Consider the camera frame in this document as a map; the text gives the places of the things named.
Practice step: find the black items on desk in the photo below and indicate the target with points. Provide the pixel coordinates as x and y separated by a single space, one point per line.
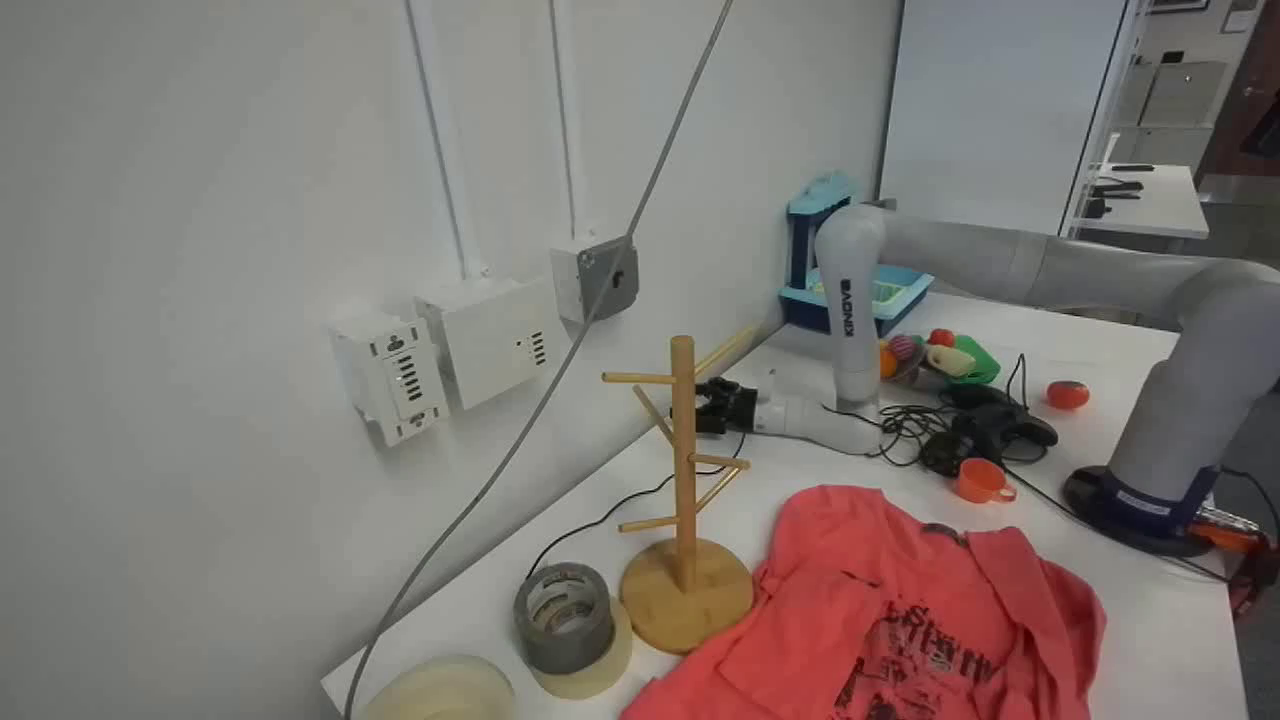
1107 200

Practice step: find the purple toy ball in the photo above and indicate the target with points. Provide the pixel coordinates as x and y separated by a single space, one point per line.
906 349

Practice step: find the white wall conduit pipe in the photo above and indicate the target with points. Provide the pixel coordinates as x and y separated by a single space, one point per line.
437 134
561 121

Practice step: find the cream shallow bowl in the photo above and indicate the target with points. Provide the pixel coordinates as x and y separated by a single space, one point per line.
442 695

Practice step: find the white partition panel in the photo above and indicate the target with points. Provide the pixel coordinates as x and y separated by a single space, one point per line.
1000 107

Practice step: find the grey wall junction box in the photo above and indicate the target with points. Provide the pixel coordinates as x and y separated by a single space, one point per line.
592 276

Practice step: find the wooden mug tree stand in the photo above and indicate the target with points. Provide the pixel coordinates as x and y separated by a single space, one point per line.
685 442

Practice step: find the orange plastic cup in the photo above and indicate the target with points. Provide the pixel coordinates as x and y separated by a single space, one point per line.
984 480

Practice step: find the white wall junction box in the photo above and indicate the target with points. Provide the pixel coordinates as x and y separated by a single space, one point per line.
484 343

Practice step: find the small red lid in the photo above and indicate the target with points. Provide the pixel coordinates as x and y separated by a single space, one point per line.
1064 392

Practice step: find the yellow toy fruit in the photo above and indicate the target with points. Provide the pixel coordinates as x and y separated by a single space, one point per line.
949 363

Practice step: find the white background desk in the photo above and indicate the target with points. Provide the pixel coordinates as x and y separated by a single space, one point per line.
1163 206

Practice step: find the coral orange sweatshirt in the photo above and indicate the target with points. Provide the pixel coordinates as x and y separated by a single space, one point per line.
825 584

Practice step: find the black arm base connector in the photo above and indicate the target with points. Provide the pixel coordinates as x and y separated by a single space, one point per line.
724 406

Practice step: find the black controller device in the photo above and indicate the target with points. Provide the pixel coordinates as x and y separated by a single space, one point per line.
1000 426

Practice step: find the white wall socket box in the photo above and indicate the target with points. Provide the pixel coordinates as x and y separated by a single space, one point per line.
386 380

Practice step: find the green toy vegetable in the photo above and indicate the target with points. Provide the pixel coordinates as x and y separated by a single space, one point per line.
980 363

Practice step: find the beige masking tape roll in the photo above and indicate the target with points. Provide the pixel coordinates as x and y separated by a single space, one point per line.
598 682

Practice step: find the red toy fruit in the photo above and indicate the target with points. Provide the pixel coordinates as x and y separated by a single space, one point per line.
940 338

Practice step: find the orange toy fruit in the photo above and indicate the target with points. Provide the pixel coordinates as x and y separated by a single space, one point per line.
891 366

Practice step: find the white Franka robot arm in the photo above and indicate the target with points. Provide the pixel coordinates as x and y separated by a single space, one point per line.
1000 262

